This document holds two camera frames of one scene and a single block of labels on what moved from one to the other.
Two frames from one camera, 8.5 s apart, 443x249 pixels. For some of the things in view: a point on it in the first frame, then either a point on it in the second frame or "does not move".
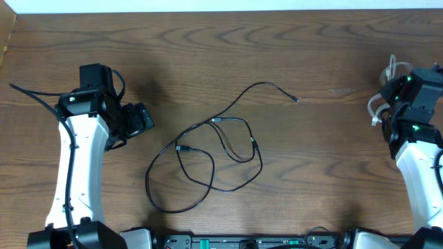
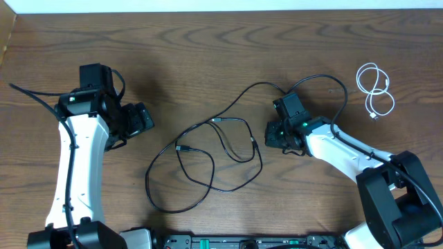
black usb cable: [255, 144] does not move
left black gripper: [138, 123] does not move
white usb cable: [375, 120] to [374, 81]
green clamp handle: [204, 243] does not move
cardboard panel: [7, 18] does not move
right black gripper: [387, 90] to [270, 139]
